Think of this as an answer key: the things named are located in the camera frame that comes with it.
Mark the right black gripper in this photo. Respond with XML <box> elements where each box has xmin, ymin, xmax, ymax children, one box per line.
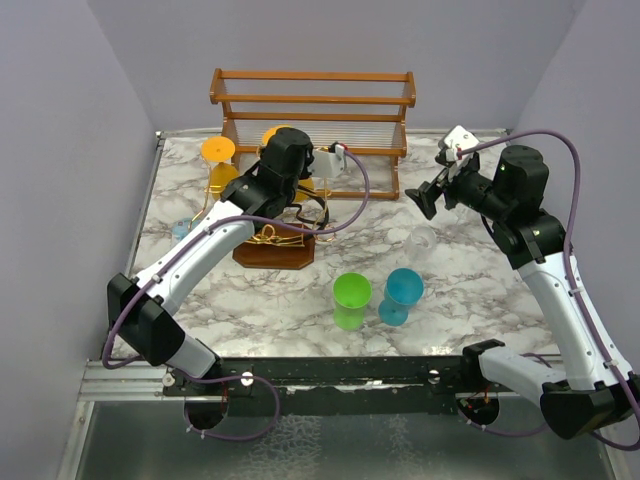
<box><xmin>406</xmin><ymin>154</ymin><xmax>511</xmax><ymax>221</ymax></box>

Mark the orange wine glass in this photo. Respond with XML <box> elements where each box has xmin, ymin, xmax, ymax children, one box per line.
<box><xmin>257</xmin><ymin>127</ymin><xmax>313</xmax><ymax>205</ymax></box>
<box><xmin>200</xmin><ymin>136</ymin><xmax>240</xmax><ymax>200</ymax></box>

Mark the blue plastic wine glass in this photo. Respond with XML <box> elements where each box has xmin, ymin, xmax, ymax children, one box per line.
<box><xmin>378</xmin><ymin>268</ymin><xmax>424</xmax><ymax>327</ymax></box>

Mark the gold wire wine glass rack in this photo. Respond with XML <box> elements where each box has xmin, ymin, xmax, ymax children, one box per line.
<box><xmin>192</xmin><ymin>179</ymin><xmax>329</xmax><ymax>270</ymax></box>

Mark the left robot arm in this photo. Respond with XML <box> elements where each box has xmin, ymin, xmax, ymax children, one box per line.
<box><xmin>102</xmin><ymin>127</ymin><xmax>313</xmax><ymax>395</ymax></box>

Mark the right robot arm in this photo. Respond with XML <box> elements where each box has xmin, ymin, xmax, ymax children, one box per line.
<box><xmin>406</xmin><ymin>145</ymin><xmax>639</xmax><ymax>439</ymax></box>

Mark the green plastic wine glass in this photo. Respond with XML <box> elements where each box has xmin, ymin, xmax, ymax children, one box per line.
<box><xmin>332</xmin><ymin>272</ymin><xmax>372</xmax><ymax>331</ymax></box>

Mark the wooden shelf rack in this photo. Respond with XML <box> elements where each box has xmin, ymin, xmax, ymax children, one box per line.
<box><xmin>209</xmin><ymin>68</ymin><xmax>416</xmax><ymax>201</ymax></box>

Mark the clear glass cup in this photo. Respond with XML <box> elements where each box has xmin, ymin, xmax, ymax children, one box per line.
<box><xmin>404</xmin><ymin>226</ymin><xmax>437</xmax><ymax>262</ymax></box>

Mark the blue packaged item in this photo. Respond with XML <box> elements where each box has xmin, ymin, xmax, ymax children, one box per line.
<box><xmin>171</xmin><ymin>218</ymin><xmax>198</xmax><ymax>246</ymax></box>

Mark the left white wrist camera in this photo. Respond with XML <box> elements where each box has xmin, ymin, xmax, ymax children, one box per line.
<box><xmin>308</xmin><ymin>142</ymin><xmax>347</xmax><ymax>178</ymax></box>

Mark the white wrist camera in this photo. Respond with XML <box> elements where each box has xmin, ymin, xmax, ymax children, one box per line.
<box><xmin>435</xmin><ymin>125</ymin><xmax>480</xmax><ymax>181</ymax></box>
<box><xmin>308</xmin><ymin>142</ymin><xmax>347</xmax><ymax>178</ymax></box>

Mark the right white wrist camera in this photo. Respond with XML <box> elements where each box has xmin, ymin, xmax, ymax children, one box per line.
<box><xmin>435</xmin><ymin>125</ymin><xmax>480</xmax><ymax>181</ymax></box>

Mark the black base frame bar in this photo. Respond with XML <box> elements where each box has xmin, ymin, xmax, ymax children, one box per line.
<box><xmin>163</xmin><ymin>355</ymin><xmax>484</xmax><ymax>417</ymax></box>

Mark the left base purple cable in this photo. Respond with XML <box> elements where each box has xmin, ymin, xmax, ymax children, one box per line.
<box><xmin>183</xmin><ymin>372</ymin><xmax>283</xmax><ymax>442</ymax></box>

